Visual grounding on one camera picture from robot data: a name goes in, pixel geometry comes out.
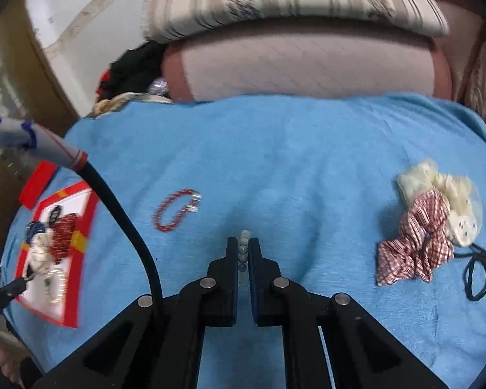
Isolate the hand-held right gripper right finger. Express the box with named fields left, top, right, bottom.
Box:
left=247, top=237, right=450, bottom=389

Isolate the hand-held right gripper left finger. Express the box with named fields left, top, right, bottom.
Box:
left=32, top=237, right=239, bottom=389

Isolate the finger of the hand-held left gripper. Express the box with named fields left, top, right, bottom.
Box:
left=0, top=277, right=28, bottom=327

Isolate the grey-green bead bracelet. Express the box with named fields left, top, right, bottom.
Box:
left=237, top=230, right=252, bottom=271

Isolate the pearl bracelet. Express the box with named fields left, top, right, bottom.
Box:
left=44, top=267, right=67, bottom=305

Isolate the white dotted scrunchie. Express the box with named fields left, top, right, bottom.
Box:
left=26, top=233, right=53, bottom=272

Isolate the red and white box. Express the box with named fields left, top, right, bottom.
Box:
left=14, top=161, right=100, bottom=329

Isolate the dark blue claw clip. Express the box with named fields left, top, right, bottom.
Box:
left=25, top=221, right=47, bottom=240

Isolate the red dotted scrunchie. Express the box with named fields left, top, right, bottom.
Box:
left=51, top=215, right=78, bottom=262

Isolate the blue blanket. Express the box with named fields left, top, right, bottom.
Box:
left=2, top=92, right=486, bottom=389

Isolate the red plaid scrunchie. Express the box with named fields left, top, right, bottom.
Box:
left=376, top=190, right=455, bottom=286

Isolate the beige patterned cloth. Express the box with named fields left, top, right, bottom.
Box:
left=92, top=92, right=173, bottom=118

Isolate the clear plastic wrapper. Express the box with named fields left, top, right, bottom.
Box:
left=148, top=78, right=171, bottom=95

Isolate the cream scrunchie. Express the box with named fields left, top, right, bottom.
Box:
left=396, top=159, right=483, bottom=248

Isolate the pink sofa cushion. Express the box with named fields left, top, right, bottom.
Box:
left=433, top=0, right=486, bottom=41
left=162, top=20, right=454, bottom=102

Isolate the black clothing pile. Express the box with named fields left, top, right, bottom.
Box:
left=97, top=42, right=171, bottom=100

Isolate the red bead bracelet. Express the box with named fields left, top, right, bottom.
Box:
left=153, top=188, right=202, bottom=232

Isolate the black cable with grey sleeve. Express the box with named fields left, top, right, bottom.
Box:
left=0, top=115, right=165, bottom=389

